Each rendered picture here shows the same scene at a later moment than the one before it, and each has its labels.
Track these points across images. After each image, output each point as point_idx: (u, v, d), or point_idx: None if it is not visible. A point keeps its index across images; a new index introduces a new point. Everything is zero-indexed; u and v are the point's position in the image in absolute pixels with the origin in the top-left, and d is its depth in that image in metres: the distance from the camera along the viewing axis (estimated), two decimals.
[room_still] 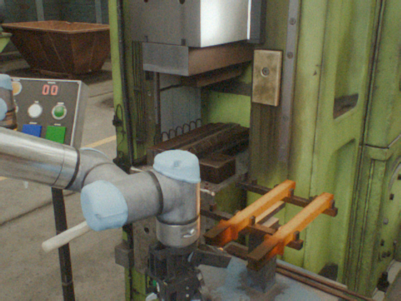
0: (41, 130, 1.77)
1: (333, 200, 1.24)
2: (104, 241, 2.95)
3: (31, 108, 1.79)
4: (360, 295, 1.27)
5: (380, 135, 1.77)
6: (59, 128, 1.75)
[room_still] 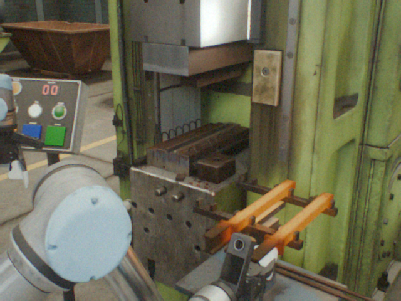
0: (41, 130, 1.77)
1: (333, 200, 1.24)
2: None
3: (31, 108, 1.79)
4: (360, 295, 1.27)
5: (380, 135, 1.77)
6: (59, 128, 1.75)
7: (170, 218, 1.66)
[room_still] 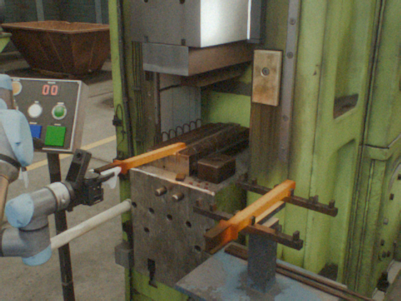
0: (41, 130, 1.77)
1: (333, 200, 1.24)
2: (104, 241, 2.95)
3: (31, 108, 1.79)
4: (360, 295, 1.27)
5: (380, 135, 1.77)
6: (59, 128, 1.75)
7: (170, 218, 1.66)
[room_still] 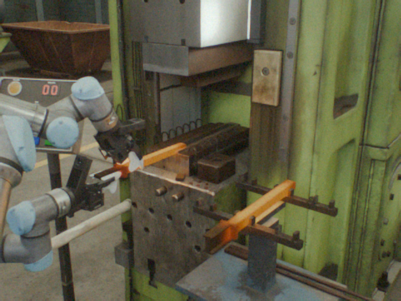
0: None
1: (333, 200, 1.24)
2: (104, 241, 2.95)
3: None
4: (360, 295, 1.27)
5: (380, 135, 1.77)
6: None
7: (170, 218, 1.66)
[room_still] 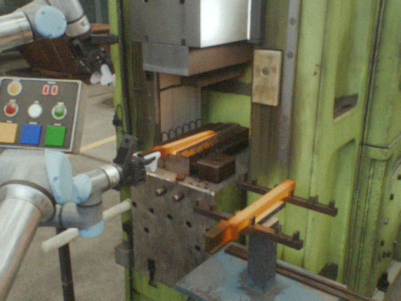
0: (41, 130, 1.77)
1: (333, 200, 1.24)
2: (104, 241, 2.95)
3: (31, 108, 1.79)
4: (360, 295, 1.27)
5: (380, 135, 1.77)
6: (59, 128, 1.75)
7: (170, 218, 1.66)
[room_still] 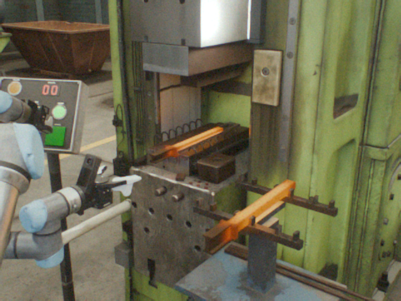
0: None
1: (333, 200, 1.24)
2: (104, 241, 2.95)
3: None
4: (360, 295, 1.27)
5: (380, 135, 1.77)
6: (59, 128, 1.75)
7: (170, 218, 1.66)
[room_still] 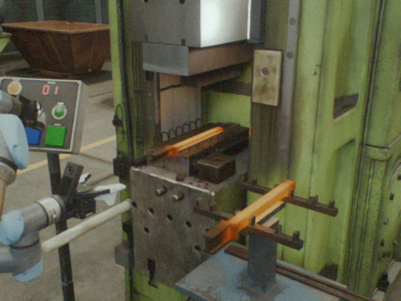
0: (41, 130, 1.77)
1: (333, 200, 1.24)
2: (104, 241, 2.95)
3: None
4: (360, 295, 1.27)
5: (380, 135, 1.77)
6: (59, 128, 1.75)
7: (170, 218, 1.66)
